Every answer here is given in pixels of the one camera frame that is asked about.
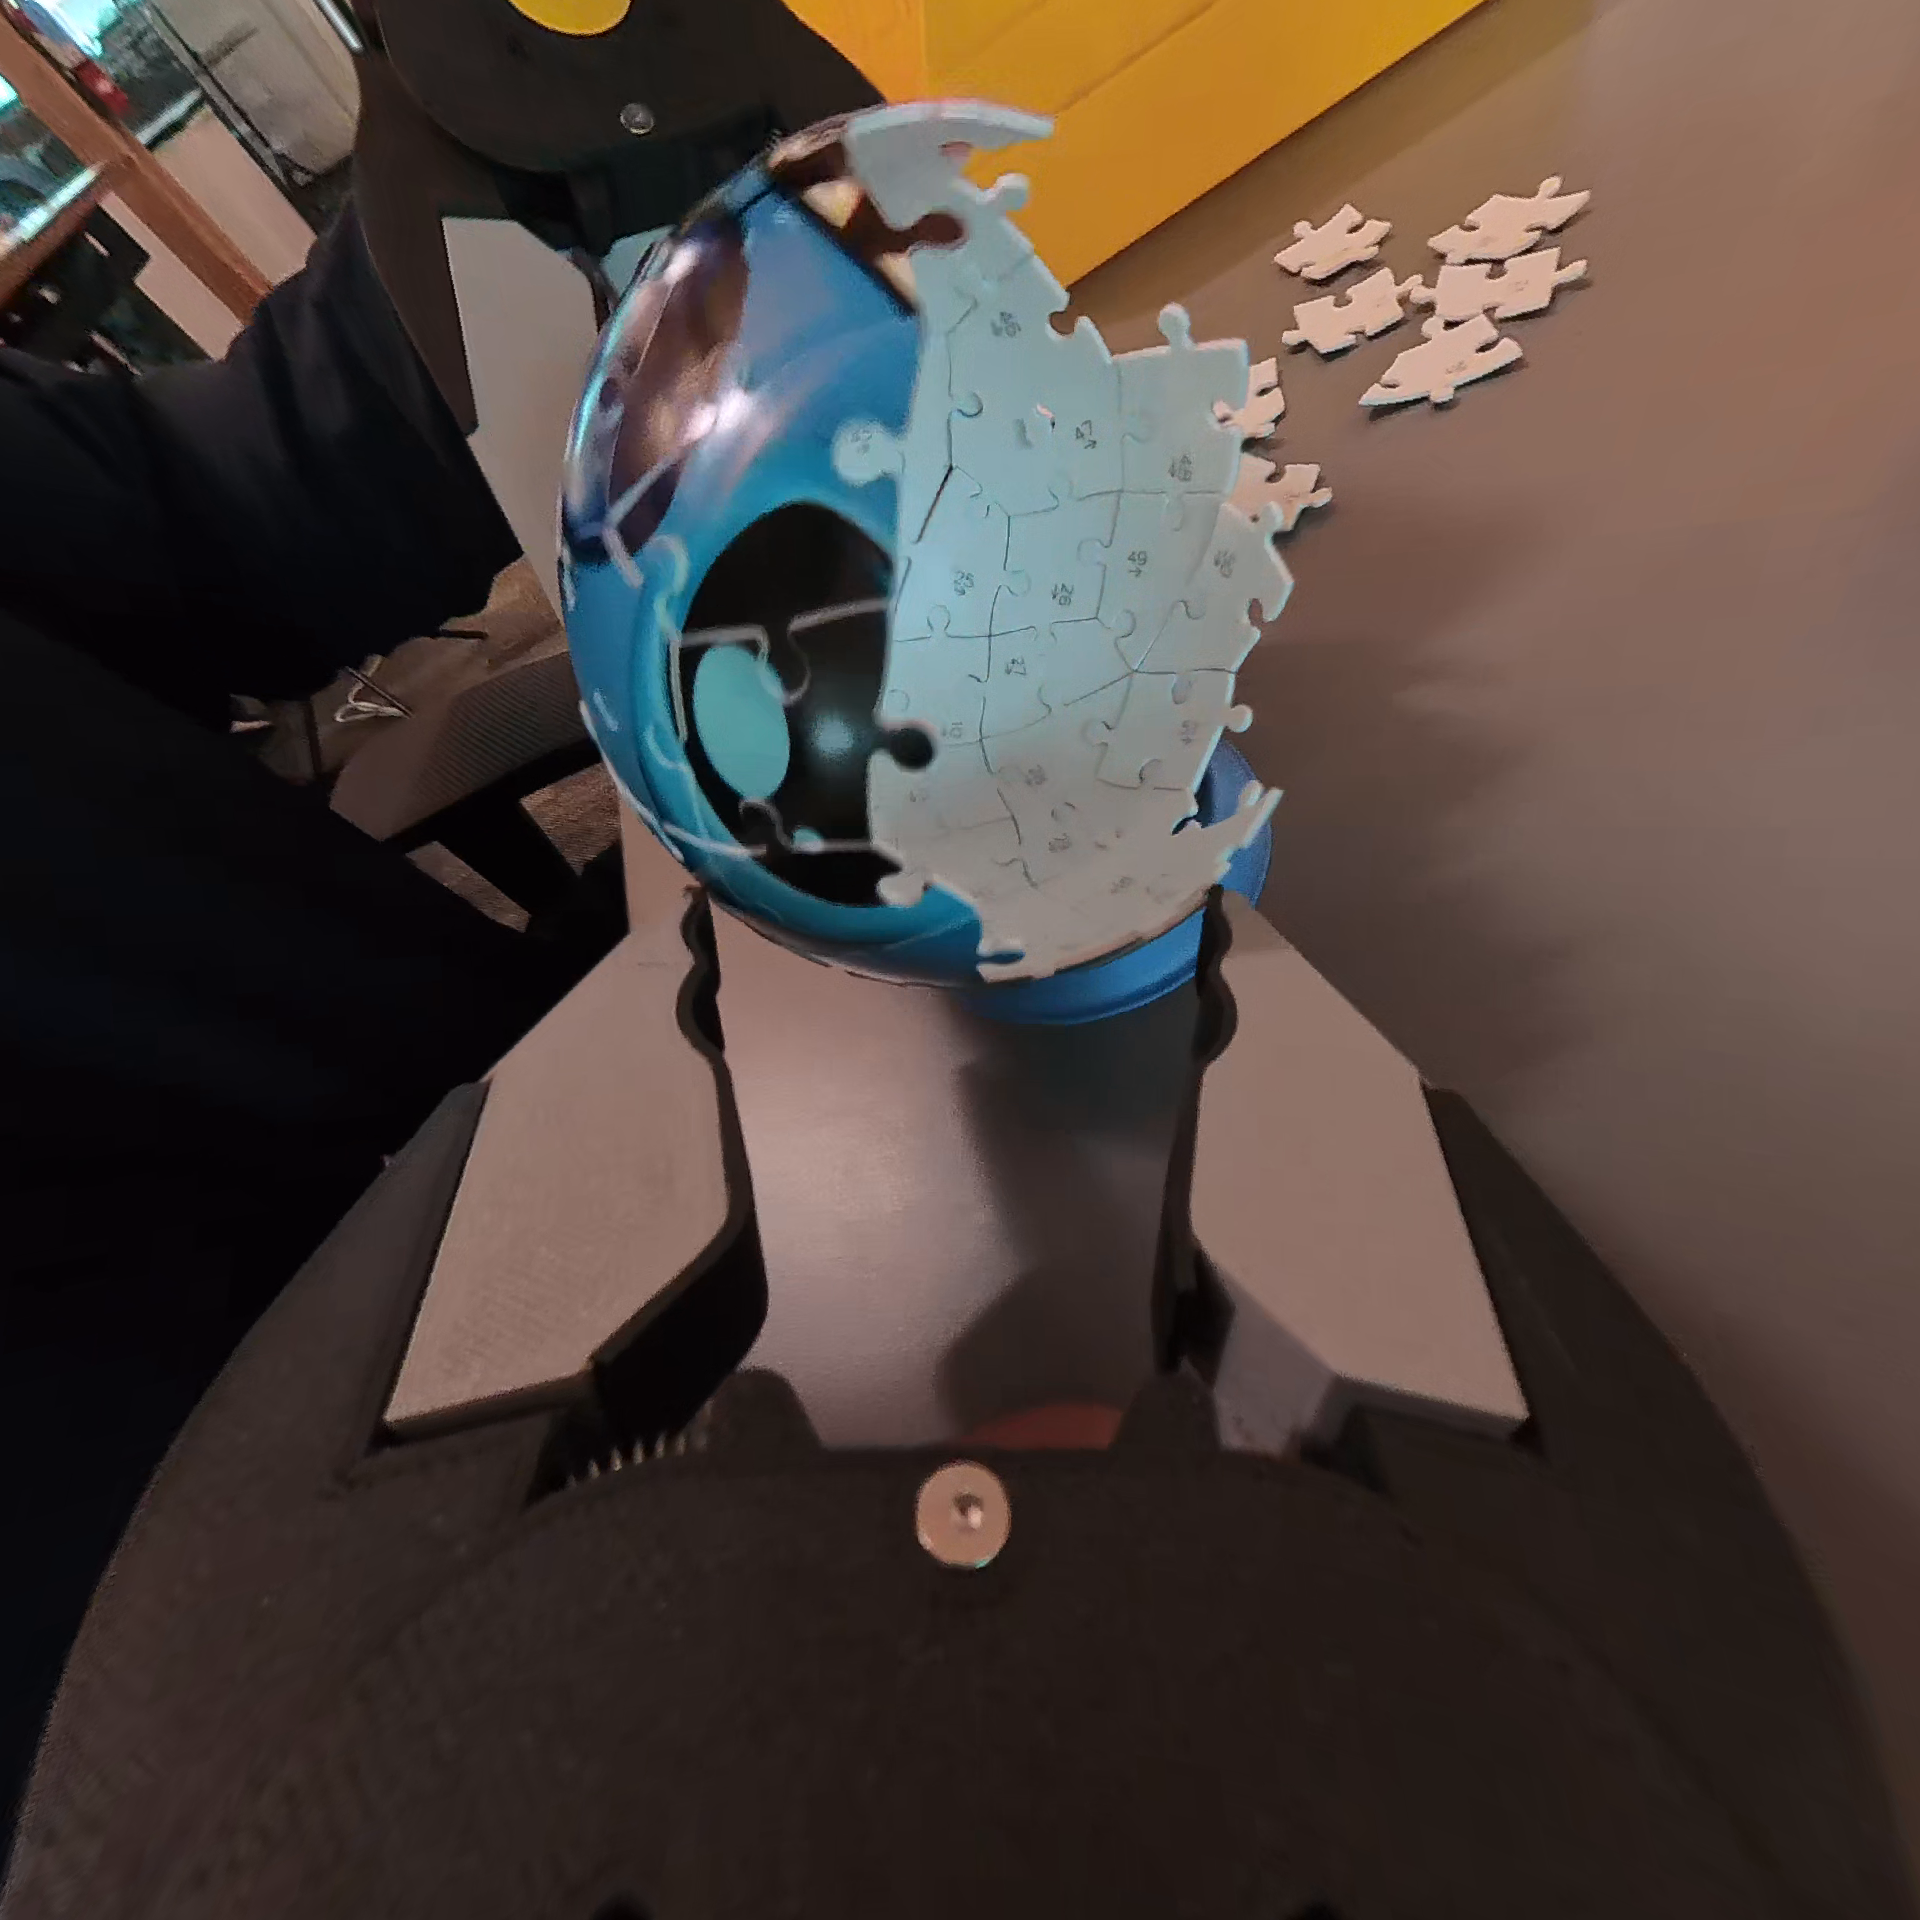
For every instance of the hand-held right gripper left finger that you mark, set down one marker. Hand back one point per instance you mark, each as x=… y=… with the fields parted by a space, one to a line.
x=586 y=1200

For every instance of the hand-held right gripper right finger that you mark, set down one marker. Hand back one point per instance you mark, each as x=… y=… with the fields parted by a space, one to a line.
x=1337 y=1200

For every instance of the blue round ball stand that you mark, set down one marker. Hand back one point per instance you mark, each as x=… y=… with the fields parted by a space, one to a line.
x=1156 y=960

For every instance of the yellow plastic bin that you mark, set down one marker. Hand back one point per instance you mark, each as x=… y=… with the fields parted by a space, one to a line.
x=1170 y=121

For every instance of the blue cartoon puzzle ball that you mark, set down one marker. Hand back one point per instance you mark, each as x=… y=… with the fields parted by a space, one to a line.
x=1050 y=601

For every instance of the person's left forearm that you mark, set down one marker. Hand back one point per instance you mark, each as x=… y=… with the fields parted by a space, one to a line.
x=226 y=497

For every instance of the pile of white puzzle pieces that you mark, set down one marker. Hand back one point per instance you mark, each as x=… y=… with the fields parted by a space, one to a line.
x=1440 y=300

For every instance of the person's torso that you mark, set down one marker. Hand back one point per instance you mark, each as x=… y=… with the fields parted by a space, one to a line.
x=149 y=1126

